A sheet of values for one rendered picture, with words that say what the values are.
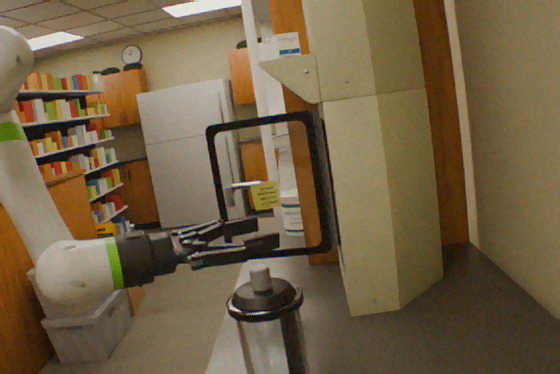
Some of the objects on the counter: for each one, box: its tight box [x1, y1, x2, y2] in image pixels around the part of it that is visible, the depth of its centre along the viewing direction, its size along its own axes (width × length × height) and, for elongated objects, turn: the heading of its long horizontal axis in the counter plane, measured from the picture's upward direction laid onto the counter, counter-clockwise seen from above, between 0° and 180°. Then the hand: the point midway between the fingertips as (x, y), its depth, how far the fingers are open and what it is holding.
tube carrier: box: [226, 282, 310, 374], centre depth 67 cm, size 11×11×21 cm
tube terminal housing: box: [301, 0, 443, 317], centre depth 110 cm, size 25×32×77 cm
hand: (255, 234), depth 89 cm, fingers open, 9 cm apart
